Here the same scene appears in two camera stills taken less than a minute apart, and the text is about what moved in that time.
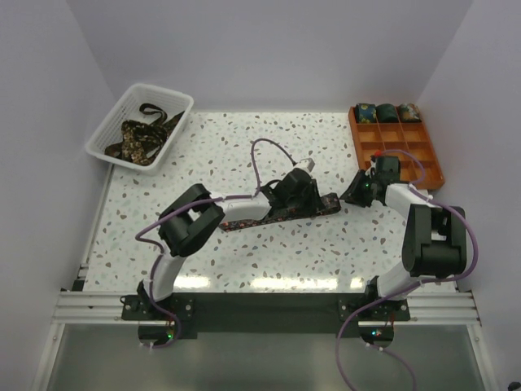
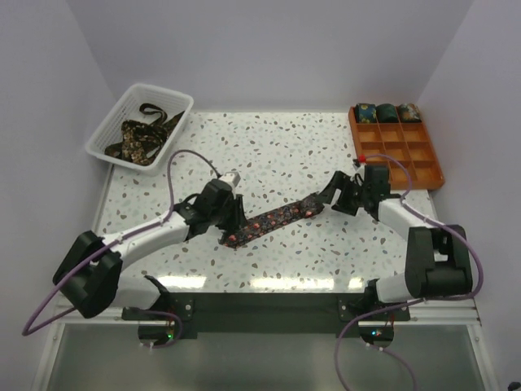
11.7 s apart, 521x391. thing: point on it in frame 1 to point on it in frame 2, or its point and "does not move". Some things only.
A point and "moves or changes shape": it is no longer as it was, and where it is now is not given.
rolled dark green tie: x=387 y=113 does not move
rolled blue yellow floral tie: x=365 y=113 does not move
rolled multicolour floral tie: x=409 y=112 does not move
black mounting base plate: x=227 y=315 does not move
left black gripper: x=314 y=199 to x=238 y=217
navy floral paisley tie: x=330 y=202 moves or changes shape
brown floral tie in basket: x=141 y=142 does not move
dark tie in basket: x=169 y=125 does not move
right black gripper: x=352 y=194 to x=338 y=182
